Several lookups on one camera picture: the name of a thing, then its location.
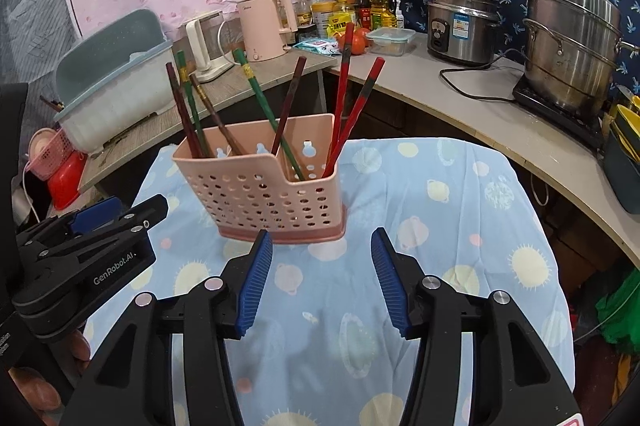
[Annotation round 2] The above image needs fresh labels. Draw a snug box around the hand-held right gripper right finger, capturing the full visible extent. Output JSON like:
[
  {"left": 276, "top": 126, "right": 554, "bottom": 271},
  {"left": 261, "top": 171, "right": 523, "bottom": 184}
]
[{"left": 370, "top": 227, "right": 581, "bottom": 426}]

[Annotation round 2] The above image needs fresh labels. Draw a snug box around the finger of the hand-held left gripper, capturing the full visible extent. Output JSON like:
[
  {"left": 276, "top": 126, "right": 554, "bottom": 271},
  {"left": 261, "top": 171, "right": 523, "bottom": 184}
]
[
  {"left": 37, "top": 195, "right": 169, "bottom": 279},
  {"left": 17, "top": 198, "right": 123, "bottom": 257}
]

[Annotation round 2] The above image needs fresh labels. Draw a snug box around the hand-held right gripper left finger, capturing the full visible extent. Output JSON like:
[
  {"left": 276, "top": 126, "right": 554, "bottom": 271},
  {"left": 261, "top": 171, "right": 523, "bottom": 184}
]
[{"left": 62, "top": 229, "right": 274, "bottom": 426}]

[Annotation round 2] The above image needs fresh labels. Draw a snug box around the pink perforated utensil holder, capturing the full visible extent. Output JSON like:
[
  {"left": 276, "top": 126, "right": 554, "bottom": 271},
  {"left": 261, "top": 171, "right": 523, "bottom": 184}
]
[{"left": 171, "top": 113, "right": 348, "bottom": 247}]

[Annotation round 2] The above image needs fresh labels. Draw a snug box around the dark brown chopstick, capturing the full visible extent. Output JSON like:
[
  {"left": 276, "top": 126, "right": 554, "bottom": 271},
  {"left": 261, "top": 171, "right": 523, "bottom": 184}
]
[{"left": 165, "top": 62, "right": 201, "bottom": 159}]

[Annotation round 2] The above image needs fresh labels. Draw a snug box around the brown chopstick with gold band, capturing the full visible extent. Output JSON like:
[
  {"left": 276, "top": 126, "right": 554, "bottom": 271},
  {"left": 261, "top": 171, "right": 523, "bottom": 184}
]
[{"left": 189, "top": 73, "right": 247, "bottom": 157}]

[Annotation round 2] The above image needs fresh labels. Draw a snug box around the bright red chopstick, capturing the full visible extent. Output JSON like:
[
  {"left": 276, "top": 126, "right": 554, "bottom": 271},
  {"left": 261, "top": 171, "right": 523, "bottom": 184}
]
[
  {"left": 325, "top": 22, "right": 356, "bottom": 179},
  {"left": 324, "top": 57, "right": 386, "bottom": 179}
]

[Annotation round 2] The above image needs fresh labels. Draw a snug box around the dark red chopstick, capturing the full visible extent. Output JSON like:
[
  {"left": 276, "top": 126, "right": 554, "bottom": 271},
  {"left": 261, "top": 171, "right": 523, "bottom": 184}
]
[{"left": 271, "top": 56, "right": 307, "bottom": 155}]

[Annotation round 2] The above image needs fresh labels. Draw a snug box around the person's left hand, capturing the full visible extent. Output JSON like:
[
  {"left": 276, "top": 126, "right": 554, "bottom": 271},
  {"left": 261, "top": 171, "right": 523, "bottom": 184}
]
[{"left": 7, "top": 330, "right": 92, "bottom": 426}]

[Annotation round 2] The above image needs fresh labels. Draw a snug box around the red plastic basin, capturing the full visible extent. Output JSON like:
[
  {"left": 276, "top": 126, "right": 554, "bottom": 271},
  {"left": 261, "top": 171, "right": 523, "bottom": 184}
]
[{"left": 48, "top": 151, "right": 88, "bottom": 211}]

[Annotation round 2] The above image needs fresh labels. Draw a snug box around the small pink basket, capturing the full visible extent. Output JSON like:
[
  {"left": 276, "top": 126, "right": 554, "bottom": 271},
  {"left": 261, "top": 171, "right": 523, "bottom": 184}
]
[{"left": 25, "top": 128, "right": 73, "bottom": 181}]

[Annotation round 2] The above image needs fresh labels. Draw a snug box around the blue printed tablecloth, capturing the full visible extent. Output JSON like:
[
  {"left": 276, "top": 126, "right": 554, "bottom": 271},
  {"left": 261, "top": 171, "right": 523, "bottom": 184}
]
[{"left": 82, "top": 137, "right": 576, "bottom": 426}]

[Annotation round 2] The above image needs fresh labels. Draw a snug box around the grey-blue dish drainer box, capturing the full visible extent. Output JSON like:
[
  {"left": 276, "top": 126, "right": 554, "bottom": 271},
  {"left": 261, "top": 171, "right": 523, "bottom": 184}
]
[{"left": 52, "top": 8, "right": 173, "bottom": 154}]

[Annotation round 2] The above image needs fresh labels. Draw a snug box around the green chopstick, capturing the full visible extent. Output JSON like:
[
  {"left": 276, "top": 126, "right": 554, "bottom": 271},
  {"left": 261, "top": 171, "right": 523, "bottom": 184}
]
[
  {"left": 175, "top": 50, "right": 211, "bottom": 159},
  {"left": 232, "top": 48, "right": 306, "bottom": 183}
]

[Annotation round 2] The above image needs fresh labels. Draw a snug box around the grey side table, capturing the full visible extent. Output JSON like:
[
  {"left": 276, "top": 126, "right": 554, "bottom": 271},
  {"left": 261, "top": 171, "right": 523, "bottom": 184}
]
[{"left": 80, "top": 50, "right": 338, "bottom": 194}]

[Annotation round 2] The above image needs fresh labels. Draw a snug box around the curved wooden counter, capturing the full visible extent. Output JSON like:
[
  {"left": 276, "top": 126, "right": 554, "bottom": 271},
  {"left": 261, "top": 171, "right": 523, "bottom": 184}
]
[{"left": 345, "top": 30, "right": 640, "bottom": 267}]

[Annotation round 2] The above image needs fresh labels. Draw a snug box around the pink electric kettle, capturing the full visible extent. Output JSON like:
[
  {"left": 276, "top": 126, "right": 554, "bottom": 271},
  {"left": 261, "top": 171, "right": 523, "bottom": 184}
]
[{"left": 236, "top": 0, "right": 293, "bottom": 62}]

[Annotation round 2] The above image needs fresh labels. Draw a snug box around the green cloth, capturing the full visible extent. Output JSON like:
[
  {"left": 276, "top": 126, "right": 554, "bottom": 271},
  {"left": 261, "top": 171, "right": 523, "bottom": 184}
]
[{"left": 595, "top": 266, "right": 640, "bottom": 347}]

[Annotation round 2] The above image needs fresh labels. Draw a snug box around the black induction cooker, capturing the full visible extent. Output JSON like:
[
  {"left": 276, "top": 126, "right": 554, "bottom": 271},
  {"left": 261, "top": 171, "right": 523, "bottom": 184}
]
[{"left": 512, "top": 76, "right": 606, "bottom": 149}]

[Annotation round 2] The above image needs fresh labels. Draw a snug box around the clear food container green lid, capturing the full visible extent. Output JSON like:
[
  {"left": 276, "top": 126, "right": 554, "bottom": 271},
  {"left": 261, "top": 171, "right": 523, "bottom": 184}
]
[{"left": 366, "top": 27, "right": 417, "bottom": 56}]

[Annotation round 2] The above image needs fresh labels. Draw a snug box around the red tomato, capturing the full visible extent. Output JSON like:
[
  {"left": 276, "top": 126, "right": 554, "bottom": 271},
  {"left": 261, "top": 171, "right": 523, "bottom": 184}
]
[{"left": 339, "top": 28, "right": 371, "bottom": 55}]

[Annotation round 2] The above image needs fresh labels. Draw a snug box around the blue snack packet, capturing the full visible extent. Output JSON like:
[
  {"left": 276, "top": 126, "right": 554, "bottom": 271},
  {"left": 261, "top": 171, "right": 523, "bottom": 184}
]
[{"left": 292, "top": 36, "right": 341, "bottom": 56}]

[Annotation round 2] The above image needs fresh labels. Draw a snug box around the dark green storage box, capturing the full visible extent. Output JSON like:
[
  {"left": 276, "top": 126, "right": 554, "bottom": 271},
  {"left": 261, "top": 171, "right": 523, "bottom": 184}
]
[{"left": 602, "top": 96, "right": 640, "bottom": 214}]

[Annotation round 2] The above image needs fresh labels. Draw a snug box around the steel rice cooker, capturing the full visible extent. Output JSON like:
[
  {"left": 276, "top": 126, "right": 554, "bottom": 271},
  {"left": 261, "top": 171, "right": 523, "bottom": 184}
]
[{"left": 426, "top": 0, "right": 503, "bottom": 66}]

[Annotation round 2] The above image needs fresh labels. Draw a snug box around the yellow tin can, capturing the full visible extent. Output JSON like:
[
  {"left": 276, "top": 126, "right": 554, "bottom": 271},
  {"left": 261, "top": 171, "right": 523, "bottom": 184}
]
[{"left": 311, "top": 2, "right": 337, "bottom": 39}]

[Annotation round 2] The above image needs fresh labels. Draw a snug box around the cooking oil bottle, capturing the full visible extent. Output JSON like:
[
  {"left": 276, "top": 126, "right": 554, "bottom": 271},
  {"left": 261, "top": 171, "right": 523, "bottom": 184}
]
[{"left": 371, "top": 0, "right": 396, "bottom": 30}]

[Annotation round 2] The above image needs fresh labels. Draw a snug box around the dark soy sauce bottle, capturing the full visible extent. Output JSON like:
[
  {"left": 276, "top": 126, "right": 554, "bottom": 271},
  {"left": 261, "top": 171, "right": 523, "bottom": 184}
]
[{"left": 354, "top": 0, "right": 373, "bottom": 31}]

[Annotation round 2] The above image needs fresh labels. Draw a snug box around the stacked steel steamer pot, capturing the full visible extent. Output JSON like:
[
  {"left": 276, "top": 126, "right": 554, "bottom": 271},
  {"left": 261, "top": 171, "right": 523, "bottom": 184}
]
[{"left": 522, "top": 0, "right": 638, "bottom": 117}]

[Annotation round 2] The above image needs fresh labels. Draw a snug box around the white cable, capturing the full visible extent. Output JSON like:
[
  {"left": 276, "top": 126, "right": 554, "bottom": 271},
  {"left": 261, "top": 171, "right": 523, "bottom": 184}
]
[{"left": 20, "top": 166, "right": 41, "bottom": 221}]

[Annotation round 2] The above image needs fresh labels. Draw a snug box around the black power cable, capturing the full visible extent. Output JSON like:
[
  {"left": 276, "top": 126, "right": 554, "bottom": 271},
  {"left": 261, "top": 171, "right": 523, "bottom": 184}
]
[{"left": 440, "top": 48, "right": 526, "bottom": 99}]

